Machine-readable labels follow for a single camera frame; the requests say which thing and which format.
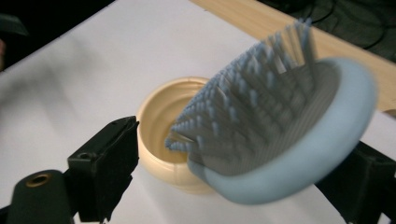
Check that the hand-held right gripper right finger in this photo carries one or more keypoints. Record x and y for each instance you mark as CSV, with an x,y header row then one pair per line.
x,y
361,189

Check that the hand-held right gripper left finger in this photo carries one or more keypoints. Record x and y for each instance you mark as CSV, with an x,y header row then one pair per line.
x,y
106,174

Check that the cream ringed holder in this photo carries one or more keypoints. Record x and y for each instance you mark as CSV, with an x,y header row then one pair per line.
x,y
162,137

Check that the light blue hairbrush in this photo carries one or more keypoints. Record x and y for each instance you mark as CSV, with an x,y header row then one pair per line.
x,y
277,124

